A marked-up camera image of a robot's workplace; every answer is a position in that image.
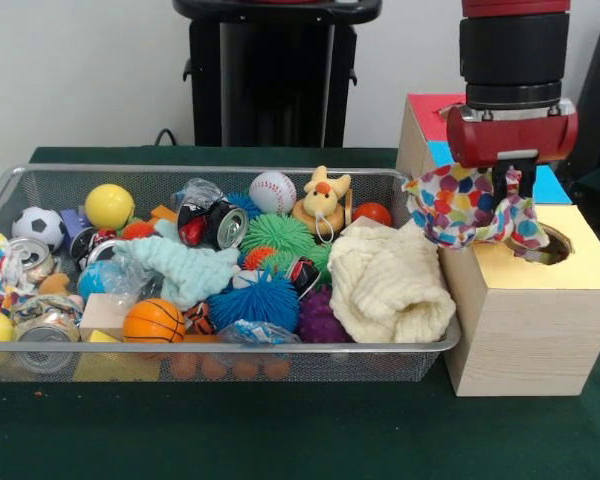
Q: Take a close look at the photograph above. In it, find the polka dot cloth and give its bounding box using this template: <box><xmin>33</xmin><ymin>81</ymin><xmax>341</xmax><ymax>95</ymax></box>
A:
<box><xmin>401</xmin><ymin>162</ymin><xmax>551</xmax><ymax>262</ymax></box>

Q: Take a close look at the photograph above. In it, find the dark green table cloth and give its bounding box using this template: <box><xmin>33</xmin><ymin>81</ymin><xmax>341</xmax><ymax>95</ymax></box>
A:
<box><xmin>0</xmin><ymin>144</ymin><xmax>600</xmax><ymax>480</ymax></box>

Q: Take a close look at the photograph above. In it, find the white toy baseball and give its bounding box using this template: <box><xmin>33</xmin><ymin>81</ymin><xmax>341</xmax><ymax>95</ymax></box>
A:
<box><xmin>249</xmin><ymin>171</ymin><xmax>299</xmax><ymax>216</ymax></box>

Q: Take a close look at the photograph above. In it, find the light blue muslin cloth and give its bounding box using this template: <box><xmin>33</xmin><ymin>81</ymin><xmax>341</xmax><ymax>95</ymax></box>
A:
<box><xmin>112</xmin><ymin>218</ymin><xmax>242</xmax><ymax>312</ymax></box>

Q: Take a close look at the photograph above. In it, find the cream muslin cloth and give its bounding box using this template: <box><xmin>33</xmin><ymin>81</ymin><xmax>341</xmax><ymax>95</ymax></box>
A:
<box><xmin>328</xmin><ymin>219</ymin><xmax>457</xmax><ymax>345</ymax></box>

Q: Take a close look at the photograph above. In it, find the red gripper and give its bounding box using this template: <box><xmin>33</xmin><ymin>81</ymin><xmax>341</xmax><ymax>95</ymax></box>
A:
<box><xmin>446</xmin><ymin>98</ymin><xmax>580</xmax><ymax>212</ymax></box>

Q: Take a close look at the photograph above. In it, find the orange toy basketball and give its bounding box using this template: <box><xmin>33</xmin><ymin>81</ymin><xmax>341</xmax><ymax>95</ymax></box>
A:
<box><xmin>123</xmin><ymin>298</ymin><xmax>187</xmax><ymax>345</ymax></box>

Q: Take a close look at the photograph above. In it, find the yellow ball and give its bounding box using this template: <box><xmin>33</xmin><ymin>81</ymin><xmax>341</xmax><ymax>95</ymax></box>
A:
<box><xmin>84</xmin><ymin>183</ymin><xmax>136</xmax><ymax>231</ymax></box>

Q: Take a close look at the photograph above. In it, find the red orange ball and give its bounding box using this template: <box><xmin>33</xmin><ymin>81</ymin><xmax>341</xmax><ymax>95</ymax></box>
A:
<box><xmin>353</xmin><ymin>202</ymin><xmax>394</xmax><ymax>229</ymax></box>

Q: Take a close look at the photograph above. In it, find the silver mesh bin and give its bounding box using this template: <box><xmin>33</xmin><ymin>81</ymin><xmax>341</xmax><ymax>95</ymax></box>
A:
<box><xmin>0</xmin><ymin>164</ymin><xmax>462</xmax><ymax>384</ymax></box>

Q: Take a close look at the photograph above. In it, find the yellow plush chick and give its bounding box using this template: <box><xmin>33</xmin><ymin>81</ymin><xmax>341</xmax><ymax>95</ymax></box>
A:
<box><xmin>292</xmin><ymin>165</ymin><xmax>354</xmax><ymax>239</ymax></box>

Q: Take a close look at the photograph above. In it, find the wooden box with three holes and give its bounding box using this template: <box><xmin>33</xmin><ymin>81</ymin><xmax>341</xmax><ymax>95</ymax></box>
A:
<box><xmin>396</xmin><ymin>92</ymin><xmax>600</xmax><ymax>397</ymax></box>

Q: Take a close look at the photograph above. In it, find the black white soccer ball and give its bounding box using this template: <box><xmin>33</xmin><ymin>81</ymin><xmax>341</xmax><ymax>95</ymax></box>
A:
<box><xmin>11</xmin><ymin>206</ymin><xmax>68</xmax><ymax>253</ymax></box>

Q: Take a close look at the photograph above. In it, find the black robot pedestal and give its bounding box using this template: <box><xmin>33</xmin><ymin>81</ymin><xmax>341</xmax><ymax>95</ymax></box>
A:
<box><xmin>172</xmin><ymin>0</ymin><xmax>387</xmax><ymax>148</ymax></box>

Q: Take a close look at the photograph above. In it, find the green spiky puffer ball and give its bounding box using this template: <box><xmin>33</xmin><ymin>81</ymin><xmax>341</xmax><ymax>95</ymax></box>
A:
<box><xmin>239</xmin><ymin>213</ymin><xmax>317</xmax><ymax>256</ymax></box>

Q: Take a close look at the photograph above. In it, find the blue spiky puffer ball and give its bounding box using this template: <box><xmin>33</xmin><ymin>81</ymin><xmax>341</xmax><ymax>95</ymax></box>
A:
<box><xmin>207</xmin><ymin>269</ymin><xmax>301</xmax><ymax>334</ymax></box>

